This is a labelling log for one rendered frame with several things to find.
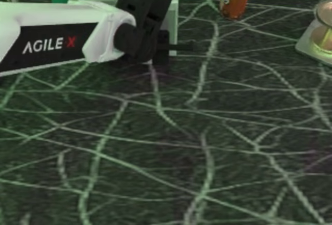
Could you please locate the white square coaster with glass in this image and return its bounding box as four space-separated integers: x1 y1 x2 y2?
295 0 332 67

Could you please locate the white box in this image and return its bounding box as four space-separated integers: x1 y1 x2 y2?
67 0 180 58

